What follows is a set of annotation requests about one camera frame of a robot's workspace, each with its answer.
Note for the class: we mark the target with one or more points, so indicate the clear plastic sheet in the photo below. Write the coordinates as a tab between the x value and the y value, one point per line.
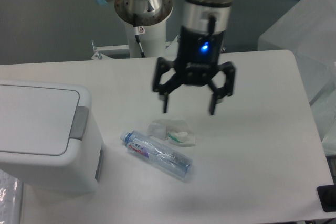
11	198

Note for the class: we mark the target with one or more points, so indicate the crumpled white tissue wrapper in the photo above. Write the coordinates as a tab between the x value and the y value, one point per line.
175	131

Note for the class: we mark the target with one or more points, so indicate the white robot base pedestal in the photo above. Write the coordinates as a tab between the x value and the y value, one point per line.
146	40

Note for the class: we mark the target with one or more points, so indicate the crushed clear plastic bottle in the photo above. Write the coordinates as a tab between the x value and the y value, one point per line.
159	155

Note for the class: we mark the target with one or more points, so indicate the black device at corner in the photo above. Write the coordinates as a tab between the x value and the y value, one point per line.
326	195

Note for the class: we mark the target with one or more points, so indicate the white push-lid trash can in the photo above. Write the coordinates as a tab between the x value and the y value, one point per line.
49	135

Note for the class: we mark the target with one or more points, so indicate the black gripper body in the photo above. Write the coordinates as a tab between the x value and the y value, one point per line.
197	57

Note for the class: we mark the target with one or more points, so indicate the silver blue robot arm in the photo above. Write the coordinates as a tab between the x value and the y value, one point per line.
200	16

